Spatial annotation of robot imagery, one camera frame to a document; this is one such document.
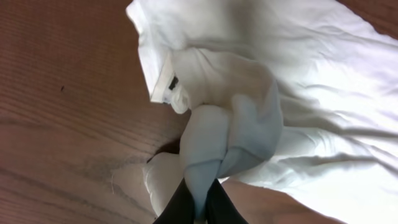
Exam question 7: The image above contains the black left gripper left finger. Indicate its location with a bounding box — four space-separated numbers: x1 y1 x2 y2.
153 179 195 224

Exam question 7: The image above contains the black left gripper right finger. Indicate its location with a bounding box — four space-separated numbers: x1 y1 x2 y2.
205 179 248 224

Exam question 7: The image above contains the white t-shirt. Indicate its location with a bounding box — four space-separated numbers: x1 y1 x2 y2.
126 0 397 223

